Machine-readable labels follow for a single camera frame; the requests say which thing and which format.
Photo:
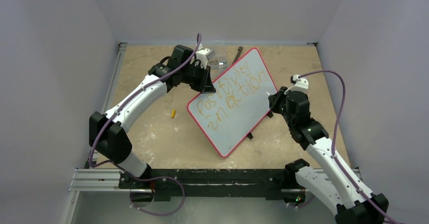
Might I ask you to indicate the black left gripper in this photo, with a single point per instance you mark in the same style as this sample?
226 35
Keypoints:
205 85

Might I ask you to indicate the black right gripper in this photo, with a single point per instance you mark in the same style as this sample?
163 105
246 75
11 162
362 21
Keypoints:
276 101

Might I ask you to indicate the red framed whiteboard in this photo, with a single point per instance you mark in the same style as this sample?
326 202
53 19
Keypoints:
238 105

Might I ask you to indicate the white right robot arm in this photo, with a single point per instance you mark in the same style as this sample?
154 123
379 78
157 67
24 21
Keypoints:
343 192

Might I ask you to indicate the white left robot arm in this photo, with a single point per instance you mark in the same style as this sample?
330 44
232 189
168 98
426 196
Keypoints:
108 130

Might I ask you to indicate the clear plastic marker holder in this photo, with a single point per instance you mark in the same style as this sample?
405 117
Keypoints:
219 63

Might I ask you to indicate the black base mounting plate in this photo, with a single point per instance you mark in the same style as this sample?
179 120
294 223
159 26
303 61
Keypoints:
270 184

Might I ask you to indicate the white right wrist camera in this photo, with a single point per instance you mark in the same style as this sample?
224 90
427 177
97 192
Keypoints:
298 84

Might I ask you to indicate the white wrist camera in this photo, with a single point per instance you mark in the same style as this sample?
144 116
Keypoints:
298 84
205 55

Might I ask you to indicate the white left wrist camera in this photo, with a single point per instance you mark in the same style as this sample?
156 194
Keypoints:
205 55

